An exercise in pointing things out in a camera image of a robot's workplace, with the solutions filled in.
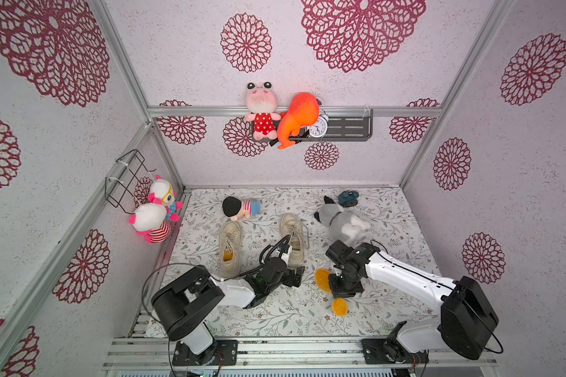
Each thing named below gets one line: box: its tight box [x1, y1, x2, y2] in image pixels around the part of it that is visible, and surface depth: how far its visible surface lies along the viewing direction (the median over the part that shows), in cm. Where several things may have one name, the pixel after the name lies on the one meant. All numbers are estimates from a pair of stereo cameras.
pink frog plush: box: [244, 80, 282, 141], surface depth 87 cm
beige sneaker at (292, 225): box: [280, 212, 306, 268], surface depth 97 cm
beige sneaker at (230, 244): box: [219, 220, 243, 279], surface depth 92 cm
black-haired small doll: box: [222, 196, 261, 221], surface depth 105 cm
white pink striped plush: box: [128, 202, 172, 244], surface depth 87 cm
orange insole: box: [315, 268, 349, 317], surface depth 79 cm
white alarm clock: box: [308, 111, 330, 139], surface depth 92 cm
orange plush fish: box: [277, 91, 320, 150], surface depth 87 cm
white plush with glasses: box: [147, 175, 184, 223], surface depth 96 cm
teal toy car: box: [338, 190, 360, 208], surface depth 111 cm
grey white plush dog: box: [313, 195, 372, 246], surface depth 97 cm
